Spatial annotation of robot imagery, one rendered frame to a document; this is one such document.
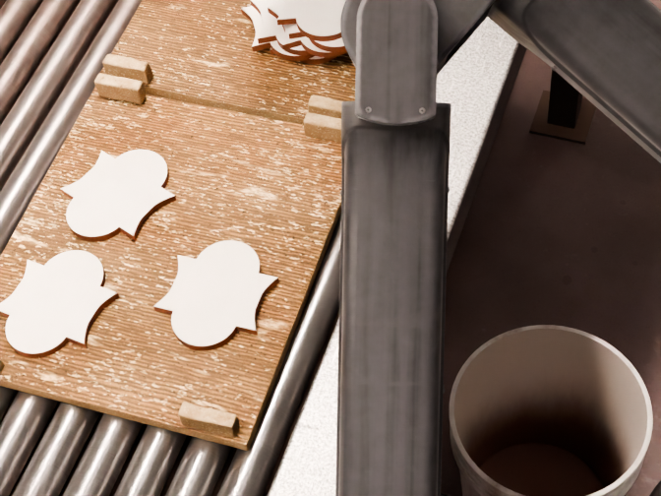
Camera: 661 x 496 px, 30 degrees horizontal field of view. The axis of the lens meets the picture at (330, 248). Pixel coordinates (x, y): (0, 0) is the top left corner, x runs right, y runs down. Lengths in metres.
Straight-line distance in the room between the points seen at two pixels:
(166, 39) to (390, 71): 1.00
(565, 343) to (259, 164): 0.73
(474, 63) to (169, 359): 0.54
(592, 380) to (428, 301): 1.41
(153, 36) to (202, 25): 0.06
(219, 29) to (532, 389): 0.86
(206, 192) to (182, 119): 0.12
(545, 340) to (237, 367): 0.80
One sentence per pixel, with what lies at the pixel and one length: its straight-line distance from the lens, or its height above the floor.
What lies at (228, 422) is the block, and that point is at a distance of 1.23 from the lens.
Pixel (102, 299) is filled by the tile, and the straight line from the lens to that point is 1.35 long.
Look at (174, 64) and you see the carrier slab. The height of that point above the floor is 0.94.
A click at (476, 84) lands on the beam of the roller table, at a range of 1.52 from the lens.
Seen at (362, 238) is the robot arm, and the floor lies 1.52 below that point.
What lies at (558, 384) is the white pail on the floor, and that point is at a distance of 2.09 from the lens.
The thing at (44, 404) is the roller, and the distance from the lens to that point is 1.34.
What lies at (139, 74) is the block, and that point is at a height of 0.95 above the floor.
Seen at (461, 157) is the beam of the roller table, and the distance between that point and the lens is 1.45.
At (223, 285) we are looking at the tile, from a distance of 1.33.
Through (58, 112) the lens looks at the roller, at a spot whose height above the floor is 0.92.
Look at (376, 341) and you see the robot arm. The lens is 0.64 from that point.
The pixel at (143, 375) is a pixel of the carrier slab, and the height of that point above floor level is 0.94.
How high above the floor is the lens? 2.04
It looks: 55 degrees down
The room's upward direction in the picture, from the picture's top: 8 degrees counter-clockwise
